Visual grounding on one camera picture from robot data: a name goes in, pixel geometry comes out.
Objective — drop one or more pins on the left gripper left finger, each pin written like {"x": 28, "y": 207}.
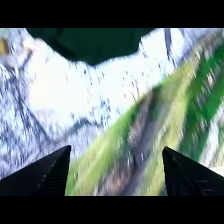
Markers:
{"x": 43, "y": 176}

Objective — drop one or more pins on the dark green shirt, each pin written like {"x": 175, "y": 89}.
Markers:
{"x": 93, "y": 45}

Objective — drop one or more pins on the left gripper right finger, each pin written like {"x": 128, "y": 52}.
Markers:
{"x": 190, "y": 178}

